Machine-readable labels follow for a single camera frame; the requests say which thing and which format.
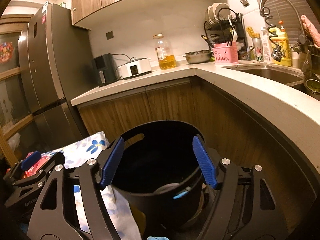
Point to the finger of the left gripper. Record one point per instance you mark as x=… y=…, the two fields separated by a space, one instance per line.
x=30 y=160

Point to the grey refrigerator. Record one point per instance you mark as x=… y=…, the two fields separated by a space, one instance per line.
x=56 y=66

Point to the red white wrapper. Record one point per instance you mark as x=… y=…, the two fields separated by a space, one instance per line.
x=32 y=171

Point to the wooden lower cabinet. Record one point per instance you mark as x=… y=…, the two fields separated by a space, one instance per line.
x=235 y=130

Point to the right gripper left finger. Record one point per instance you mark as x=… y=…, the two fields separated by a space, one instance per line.
x=110 y=166

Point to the green beer can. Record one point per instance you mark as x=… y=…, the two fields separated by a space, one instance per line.
x=258 y=48

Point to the yellow detergent bottle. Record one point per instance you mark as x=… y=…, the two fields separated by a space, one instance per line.
x=281 y=52

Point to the pink dish glove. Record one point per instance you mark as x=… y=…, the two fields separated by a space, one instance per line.
x=311 y=29

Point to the black trash bin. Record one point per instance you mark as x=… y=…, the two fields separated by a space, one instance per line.
x=159 y=174

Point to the wooden glass door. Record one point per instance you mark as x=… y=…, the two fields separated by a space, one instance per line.
x=17 y=122

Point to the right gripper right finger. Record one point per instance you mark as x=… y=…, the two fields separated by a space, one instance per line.
x=206 y=165

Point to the white rice cooker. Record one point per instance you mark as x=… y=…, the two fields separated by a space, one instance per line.
x=135 y=68

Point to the steel sink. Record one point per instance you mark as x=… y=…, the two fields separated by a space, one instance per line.
x=289 y=76

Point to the steel bowl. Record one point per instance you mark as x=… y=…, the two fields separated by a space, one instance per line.
x=200 y=56

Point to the pink utensil holder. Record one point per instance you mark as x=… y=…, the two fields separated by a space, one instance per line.
x=225 y=53

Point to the cooking oil bottle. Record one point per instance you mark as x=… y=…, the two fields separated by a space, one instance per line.
x=165 y=55

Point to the black air fryer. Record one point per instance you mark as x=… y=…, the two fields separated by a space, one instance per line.
x=105 y=69

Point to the white bottle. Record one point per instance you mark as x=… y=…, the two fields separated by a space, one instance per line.
x=267 y=49

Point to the black dish rack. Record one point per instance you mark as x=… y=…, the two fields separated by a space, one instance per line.
x=218 y=20

